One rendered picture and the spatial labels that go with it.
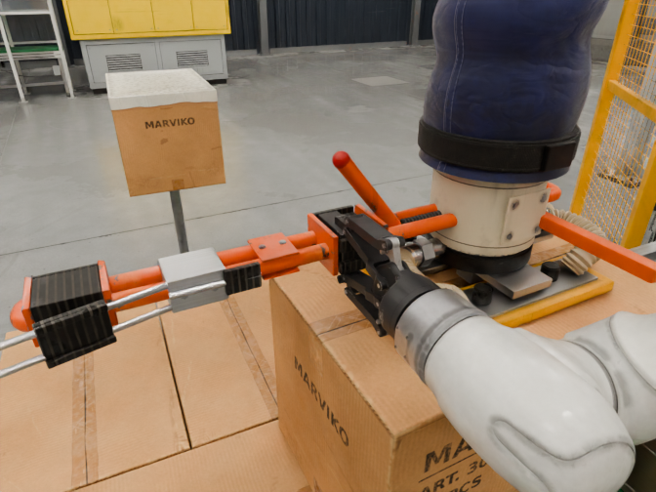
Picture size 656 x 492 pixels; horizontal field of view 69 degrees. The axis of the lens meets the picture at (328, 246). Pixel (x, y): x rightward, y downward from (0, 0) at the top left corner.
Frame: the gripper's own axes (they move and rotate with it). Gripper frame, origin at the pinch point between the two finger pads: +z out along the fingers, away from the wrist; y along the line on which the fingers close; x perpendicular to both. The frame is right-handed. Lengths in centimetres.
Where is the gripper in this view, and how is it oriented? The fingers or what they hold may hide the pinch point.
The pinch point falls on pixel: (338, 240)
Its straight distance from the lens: 66.7
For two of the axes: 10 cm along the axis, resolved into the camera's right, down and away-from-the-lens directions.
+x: 9.0, -2.1, 3.9
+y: 0.0, 8.8, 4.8
